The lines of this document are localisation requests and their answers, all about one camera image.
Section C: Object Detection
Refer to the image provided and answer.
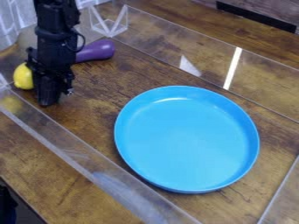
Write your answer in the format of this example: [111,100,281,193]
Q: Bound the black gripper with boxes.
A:
[27,0,85,106]

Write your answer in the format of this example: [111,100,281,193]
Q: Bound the yellow lemon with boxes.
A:
[14,63,34,90]

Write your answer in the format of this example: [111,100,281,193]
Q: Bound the blue round tray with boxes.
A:
[115,86,260,193]

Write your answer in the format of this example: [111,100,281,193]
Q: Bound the purple toy eggplant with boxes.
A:
[77,39,117,63]

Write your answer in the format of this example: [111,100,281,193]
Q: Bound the clear acrylic barrier wall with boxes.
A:
[0,0,299,224]

